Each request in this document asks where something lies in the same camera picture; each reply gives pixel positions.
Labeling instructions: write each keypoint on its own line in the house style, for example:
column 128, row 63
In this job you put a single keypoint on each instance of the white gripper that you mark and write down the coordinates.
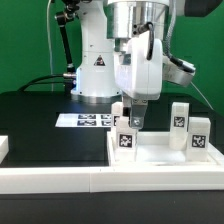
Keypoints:
column 138, row 77

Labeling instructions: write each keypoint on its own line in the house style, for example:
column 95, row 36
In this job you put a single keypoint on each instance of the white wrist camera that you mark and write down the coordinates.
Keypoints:
column 181, row 75

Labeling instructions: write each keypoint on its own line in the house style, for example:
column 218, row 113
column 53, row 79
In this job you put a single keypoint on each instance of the white front fence bar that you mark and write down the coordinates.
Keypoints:
column 109, row 179

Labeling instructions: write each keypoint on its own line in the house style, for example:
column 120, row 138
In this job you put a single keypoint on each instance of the apriltag base marker sheet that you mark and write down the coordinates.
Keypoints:
column 83, row 120

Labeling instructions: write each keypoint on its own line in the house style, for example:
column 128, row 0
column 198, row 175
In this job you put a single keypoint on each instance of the white left fence piece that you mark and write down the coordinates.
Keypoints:
column 4, row 148

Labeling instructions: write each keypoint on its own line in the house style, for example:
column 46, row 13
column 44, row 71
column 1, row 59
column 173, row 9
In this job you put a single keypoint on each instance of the white square table top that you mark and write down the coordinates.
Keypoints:
column 153, row 150

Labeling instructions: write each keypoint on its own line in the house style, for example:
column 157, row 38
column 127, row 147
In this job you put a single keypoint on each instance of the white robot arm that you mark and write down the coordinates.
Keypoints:
column 107, row 26

